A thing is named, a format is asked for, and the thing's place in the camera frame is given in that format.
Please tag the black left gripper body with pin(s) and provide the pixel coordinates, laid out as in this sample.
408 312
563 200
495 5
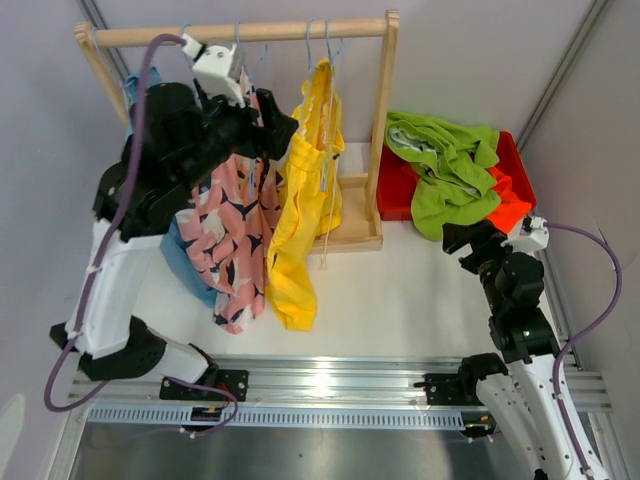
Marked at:
231 129

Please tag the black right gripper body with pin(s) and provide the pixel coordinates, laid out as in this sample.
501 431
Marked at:
489 254

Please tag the orange shorts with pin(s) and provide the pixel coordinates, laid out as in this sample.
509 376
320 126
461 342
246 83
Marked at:
512 209

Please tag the green shorts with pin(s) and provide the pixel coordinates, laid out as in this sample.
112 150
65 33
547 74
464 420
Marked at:
452 162

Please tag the yellow shorts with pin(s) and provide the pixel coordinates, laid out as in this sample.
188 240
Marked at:
310 198

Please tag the pink patterned shorts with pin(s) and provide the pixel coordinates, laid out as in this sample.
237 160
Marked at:
227 224

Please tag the blue hanger of green shorts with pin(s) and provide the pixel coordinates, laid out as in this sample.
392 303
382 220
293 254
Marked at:
334 53

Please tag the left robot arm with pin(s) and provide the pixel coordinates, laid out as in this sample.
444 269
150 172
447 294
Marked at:
186 136

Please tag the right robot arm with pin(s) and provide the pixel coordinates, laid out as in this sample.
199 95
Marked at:
522 383

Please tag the light blue shorts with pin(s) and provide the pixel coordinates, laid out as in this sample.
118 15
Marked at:
173 247

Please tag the red plastic tray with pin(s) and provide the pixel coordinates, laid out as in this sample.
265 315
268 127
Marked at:
397 181

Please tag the wooden clothes rack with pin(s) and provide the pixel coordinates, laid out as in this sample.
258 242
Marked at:
360 229

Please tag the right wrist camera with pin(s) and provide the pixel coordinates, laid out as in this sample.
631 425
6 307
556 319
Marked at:
530 235

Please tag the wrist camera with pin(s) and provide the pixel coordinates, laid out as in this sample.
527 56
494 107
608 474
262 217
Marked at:
530 235
217 67

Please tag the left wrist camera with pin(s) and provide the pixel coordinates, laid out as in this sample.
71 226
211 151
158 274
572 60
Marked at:
217 67

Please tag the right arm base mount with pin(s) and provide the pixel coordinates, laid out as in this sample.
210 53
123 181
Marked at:
443 389

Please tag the slotted cable duct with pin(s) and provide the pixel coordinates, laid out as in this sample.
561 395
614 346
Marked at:
279 417

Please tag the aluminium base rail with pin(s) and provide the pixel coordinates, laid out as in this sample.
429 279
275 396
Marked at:
349 383

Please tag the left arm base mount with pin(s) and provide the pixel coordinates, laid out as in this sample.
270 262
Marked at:
207 388

